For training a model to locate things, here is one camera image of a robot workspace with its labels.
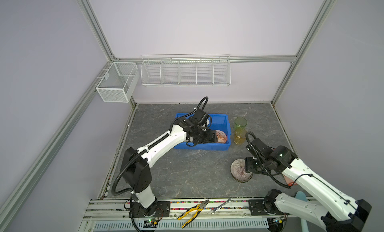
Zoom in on teal spatula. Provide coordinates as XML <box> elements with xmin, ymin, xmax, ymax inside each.
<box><xmin>295</xmin><ymin>191</ymin><xmax>310</xmax><ymax>232</ymax></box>

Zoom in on orange patterned bowl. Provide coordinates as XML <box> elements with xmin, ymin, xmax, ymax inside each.
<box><xmin>216</xmin><ymin>130</ymin><xmax>228</xmax><ymax>144</ymax></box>

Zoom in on blue plastic bin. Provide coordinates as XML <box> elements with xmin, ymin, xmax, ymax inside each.
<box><xmin>174</xmin><ymin>113</ymin><xmax>232</xmax><ymax>151</ymax></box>

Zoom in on green glass cup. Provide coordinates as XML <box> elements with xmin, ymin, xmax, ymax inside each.
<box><xmin>234</xmin><ymin>117</ymin><xmax>248</xmax><ymax>130</ymax></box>

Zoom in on silver wrench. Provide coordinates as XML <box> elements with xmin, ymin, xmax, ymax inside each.
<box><xmin>211</xmin><ymin>198</ymin><xmax>233</xmax><ymax>215</ymax></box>

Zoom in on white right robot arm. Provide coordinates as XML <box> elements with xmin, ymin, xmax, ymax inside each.
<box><xmin>245</xmin><ymin>132</ymin><xmax>372</xmax><ymax>232</ymax></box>

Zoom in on red work glove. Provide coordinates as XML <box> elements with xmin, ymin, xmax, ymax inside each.
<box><xmin>284</xmin><ymin>176</ymin><xmax>297</xmax><ymax>186</ymax></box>

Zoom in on pink striped bowl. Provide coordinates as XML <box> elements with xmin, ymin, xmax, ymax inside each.
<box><xmin>230</xmin><ymin>159</ymin><xmax>253</xmax><ymax>183</ymax></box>

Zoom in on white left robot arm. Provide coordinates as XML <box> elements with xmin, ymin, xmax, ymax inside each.
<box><xmin>110</xmin><ymin>96</ymin><xmax>218</xmax><ymax>216</ymax></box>

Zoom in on yellow black pliers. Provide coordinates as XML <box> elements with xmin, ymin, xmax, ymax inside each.
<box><xmin>177</xmin><ymin>199</ymin><xmax>210</xmax><ymax>229</ymax></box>

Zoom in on white wire wall rack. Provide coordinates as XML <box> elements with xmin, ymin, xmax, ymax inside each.
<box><xmin>141</xmin><ymin>54</ymin><xmax>232</xmax><ymax>87</ymax></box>

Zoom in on white mesh box basket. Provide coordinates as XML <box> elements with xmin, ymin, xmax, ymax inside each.
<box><xmin>96</xmin><ymin>62</ymin><xmax>140</xmax><ymax>103</ymax></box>

